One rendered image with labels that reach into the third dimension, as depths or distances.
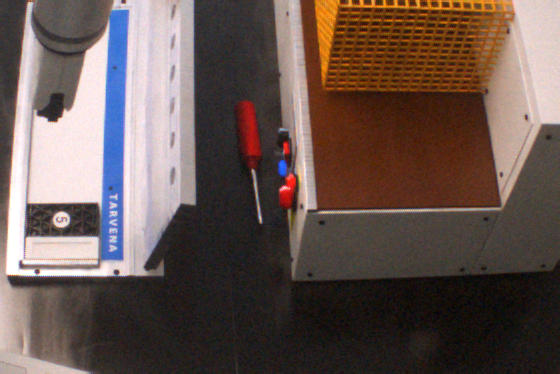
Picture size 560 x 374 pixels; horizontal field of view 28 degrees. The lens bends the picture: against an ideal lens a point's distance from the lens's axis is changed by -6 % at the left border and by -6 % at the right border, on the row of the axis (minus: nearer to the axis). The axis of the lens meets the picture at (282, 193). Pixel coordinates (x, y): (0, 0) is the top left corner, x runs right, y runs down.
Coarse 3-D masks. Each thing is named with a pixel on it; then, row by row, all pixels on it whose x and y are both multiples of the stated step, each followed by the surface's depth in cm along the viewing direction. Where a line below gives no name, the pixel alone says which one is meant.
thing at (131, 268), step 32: (128, 0) 165; (32, 32) 162; (128, 64) 160; (128, 96) 157; (32, 128) 154; (128, 128) 155; (128, 160) 153; (128, 192) 150; (128, 224) 148; (128, 256) 146
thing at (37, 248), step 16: (32, 240) 145; (48, 240) 145; (64, 240) 145; (80, 240) 145; (96, 240) 146; (32, 256) 144; (48, 256) 144; (64, 256) 144; (80, 256) 144; (96, 256) 145
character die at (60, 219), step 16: (32, 208) 148; (48, 208) 148; (64, 208) 148; (80, 208) 148; (96, 208) 148; (32, 224) 146; (48, 224) 146; (64, 224) 146; (80, 224) 147; (96, 224) 147
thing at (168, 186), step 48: (192, 0) 143; (144, 48) 159; (192, 48) 140; (144, 96) 154; (192, 96) 136; (144, 144) 150; (192, 144) 133; (144, 192) 147; (192, 192) 130; (144, 240) 144
